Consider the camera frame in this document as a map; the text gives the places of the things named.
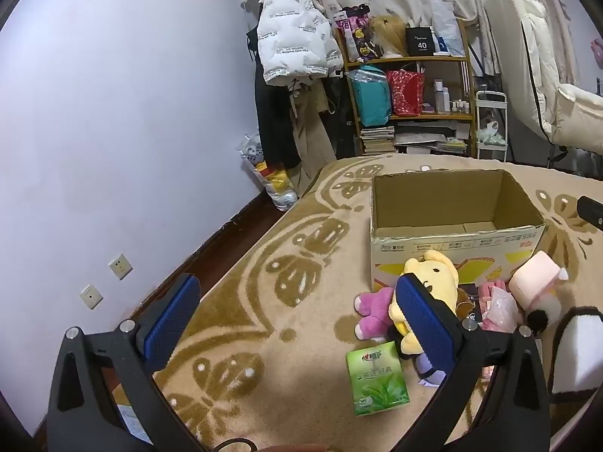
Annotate pink plush bear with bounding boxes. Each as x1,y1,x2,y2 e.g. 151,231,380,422
353,287,401,344

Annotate black hanging coat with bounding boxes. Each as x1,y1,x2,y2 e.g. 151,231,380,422
323,75,356,161
247,28,302,171

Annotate plastic bag of snacks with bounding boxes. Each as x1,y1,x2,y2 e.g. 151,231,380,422
236,133,300,212

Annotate white plastic bag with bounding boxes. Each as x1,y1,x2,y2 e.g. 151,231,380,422
431,0,465,55

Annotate teal bag in plastic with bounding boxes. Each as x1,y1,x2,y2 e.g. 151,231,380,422
347,68,392,127

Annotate blonde wig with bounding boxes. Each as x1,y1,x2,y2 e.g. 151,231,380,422
370,14,410,58

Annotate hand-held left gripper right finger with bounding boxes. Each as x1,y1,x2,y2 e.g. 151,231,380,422
395,272,552,452

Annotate pink and white plush toy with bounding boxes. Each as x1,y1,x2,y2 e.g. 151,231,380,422
509,250,571,301

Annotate beige hanging trousers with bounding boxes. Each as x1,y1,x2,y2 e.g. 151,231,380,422
287,82,337,195

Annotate wooden shelf unit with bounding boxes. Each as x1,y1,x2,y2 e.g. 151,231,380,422
337,16,476,157

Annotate white utility cart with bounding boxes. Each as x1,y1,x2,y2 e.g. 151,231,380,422
475,90,510,161

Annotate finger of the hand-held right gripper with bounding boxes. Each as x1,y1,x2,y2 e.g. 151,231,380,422
577,195,603,235

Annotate white wall socket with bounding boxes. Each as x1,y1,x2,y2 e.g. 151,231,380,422
108,254,133,280
79,285,103,310

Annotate purple plush doll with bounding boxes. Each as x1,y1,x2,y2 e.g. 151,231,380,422
413,352,447,388

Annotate black box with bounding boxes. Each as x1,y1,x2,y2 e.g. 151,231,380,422
406,26,436,56

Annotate pile of papers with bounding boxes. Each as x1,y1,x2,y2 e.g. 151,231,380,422
395,121,469,156

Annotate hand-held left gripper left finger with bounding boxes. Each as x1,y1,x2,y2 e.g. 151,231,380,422
46,273,208,452

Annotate stack of books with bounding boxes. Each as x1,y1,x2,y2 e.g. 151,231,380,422
360,125,396,155

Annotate red gift bag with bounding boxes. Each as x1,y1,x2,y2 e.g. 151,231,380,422
387,70,425,117

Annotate yellow plush bear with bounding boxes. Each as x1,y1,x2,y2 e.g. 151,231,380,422
389,250,460,356

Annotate white padded folding chair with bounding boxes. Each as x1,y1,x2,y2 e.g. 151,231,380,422
485,0,603,163

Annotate cardboard box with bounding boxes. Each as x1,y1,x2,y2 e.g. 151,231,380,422
370,168,547,293

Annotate clear plastic bag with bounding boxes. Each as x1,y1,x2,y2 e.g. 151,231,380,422
483,288,521,335

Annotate row of cosmetic bottles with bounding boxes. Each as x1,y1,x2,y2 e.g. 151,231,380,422
433,79,472,114

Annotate pink striped packet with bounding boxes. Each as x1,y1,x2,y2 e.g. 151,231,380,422
477,281,510,303

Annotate white fluffy black pompom toy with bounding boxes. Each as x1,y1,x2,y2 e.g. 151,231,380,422
520,292,563,335

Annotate white puffer jacket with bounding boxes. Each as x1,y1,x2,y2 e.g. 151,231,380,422
257,0,344,87

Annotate green tissue pack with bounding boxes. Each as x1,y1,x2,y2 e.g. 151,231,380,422
345,341,410,417

